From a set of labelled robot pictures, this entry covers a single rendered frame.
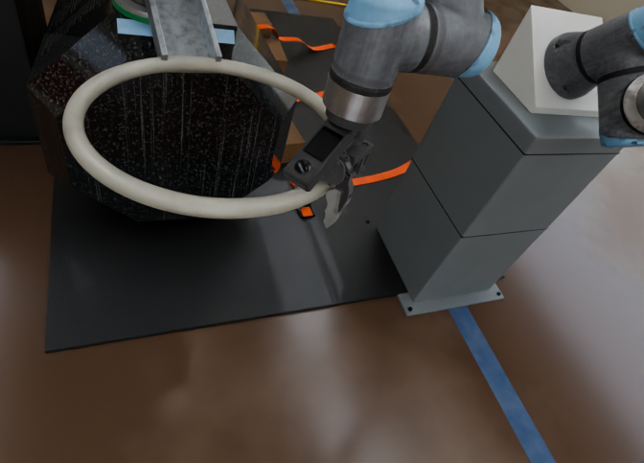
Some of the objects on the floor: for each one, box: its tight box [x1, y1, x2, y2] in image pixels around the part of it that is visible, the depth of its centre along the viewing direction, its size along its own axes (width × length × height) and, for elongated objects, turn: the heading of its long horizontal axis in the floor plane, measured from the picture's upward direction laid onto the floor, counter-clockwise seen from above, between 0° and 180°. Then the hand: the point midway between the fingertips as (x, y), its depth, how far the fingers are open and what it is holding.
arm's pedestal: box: [367, 61, 623, 316], centre depth 169 cm, size 50×50×85 cm
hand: (311, 215), depth 77 cm, fingers closed on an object, 5 cm apart
